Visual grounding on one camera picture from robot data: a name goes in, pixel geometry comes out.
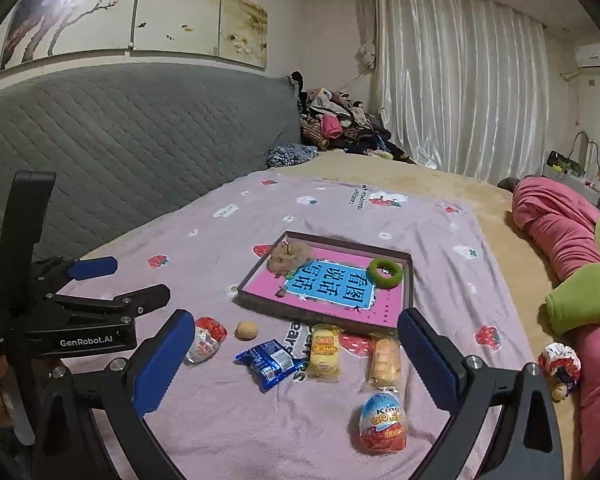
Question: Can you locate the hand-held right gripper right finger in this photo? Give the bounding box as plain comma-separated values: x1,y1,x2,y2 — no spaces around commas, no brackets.
397,308,563,480

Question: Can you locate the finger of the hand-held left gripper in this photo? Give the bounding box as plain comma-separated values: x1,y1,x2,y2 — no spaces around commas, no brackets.
32,256,119,296
45,283,172,328

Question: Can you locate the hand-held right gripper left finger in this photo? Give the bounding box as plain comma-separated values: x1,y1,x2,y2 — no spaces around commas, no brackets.
32,309,196,480

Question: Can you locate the orange cake packet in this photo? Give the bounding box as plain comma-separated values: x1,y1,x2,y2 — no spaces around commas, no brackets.
366,332,403,393

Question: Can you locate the small red white chocolate egg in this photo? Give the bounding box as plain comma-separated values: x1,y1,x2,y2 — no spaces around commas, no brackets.
185,316,228,365

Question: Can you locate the large chocolate egg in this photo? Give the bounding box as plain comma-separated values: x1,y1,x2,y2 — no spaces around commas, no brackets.
358,391,407,456

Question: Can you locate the yellow cake packet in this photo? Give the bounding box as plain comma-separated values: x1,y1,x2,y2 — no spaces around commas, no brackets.
306,323,342,382

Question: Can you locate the blue snack packet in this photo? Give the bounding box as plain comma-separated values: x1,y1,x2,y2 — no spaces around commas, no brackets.
235,339,306,393

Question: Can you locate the shallow brown box tray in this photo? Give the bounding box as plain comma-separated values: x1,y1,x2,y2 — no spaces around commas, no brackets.
232,230,414,337

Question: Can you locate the pink strawberry print blanket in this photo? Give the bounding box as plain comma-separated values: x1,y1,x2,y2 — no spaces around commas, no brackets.
55,172,538,480

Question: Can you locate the pink book with blue label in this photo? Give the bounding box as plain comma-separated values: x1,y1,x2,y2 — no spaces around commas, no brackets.
241,246,408,330

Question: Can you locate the small red white doll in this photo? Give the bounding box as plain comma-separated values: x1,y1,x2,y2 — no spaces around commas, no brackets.
537,342,582,402

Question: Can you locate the grey quilted headboard cover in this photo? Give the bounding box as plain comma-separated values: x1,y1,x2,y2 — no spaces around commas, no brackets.
0,62,303,276

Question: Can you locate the green fleece blanket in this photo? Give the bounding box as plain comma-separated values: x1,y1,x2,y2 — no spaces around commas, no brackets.
545,212,600,336

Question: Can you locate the tan bed sheet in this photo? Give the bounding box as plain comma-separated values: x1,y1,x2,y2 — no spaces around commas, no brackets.
305,152,581,480

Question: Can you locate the pink quilt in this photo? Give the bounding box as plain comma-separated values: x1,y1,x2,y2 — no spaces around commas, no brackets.
511,176,600,471

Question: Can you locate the blue patterned cloth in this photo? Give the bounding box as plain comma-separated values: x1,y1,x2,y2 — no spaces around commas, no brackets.
266,143,320,169

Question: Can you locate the black and green box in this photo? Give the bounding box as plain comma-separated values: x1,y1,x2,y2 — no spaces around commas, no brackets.
547,150,586,177

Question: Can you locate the pile of clothes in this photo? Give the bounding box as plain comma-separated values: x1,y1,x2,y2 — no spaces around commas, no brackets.
290,71,418,163

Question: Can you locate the white curtain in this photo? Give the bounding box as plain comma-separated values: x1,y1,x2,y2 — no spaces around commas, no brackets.
355,0,551,188

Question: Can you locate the hanging white plush toy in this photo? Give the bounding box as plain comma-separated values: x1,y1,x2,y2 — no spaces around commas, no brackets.
355,42,378,73

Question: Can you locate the white air conditioner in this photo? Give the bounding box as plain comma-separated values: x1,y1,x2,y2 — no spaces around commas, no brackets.
574,40,600,69

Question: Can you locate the green fluffy hair tie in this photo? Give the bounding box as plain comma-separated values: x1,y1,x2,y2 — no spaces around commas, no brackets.
368,257,404,290

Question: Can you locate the brown fluffy hair tie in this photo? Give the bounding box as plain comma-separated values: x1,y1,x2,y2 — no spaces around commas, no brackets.
267,241,315,277

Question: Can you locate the wall painting with tree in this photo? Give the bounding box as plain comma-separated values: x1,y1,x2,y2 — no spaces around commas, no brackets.
0,0,270,81

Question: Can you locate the white curved frame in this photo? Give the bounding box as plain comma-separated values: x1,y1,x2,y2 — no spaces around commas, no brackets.
572,130,600,176

